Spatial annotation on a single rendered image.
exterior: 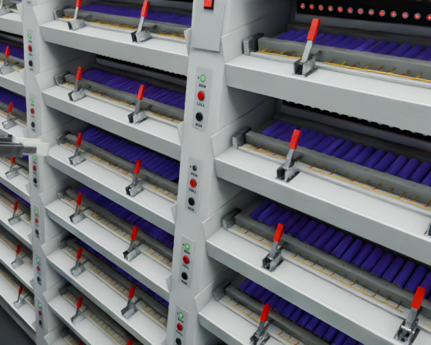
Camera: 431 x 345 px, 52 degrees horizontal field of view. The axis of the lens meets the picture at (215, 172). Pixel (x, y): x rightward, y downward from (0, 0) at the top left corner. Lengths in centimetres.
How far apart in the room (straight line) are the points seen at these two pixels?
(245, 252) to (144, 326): 48
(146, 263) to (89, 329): 46
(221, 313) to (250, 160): 38
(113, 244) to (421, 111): 90
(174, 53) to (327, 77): 34
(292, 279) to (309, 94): 35
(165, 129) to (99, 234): 45
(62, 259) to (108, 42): 78
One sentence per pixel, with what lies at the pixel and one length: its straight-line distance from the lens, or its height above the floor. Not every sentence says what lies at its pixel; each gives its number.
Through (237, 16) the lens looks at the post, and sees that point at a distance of 87.
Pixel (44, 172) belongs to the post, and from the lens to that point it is 151.
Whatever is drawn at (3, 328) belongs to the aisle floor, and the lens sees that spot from 219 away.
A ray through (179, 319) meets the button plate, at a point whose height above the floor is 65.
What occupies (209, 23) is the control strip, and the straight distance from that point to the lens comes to 88.
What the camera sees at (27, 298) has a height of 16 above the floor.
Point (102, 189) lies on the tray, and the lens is 125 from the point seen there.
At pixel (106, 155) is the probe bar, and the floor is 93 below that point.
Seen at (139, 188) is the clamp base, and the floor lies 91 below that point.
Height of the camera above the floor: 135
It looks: 20 degrees down
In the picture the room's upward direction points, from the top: 6 degrees clockwise
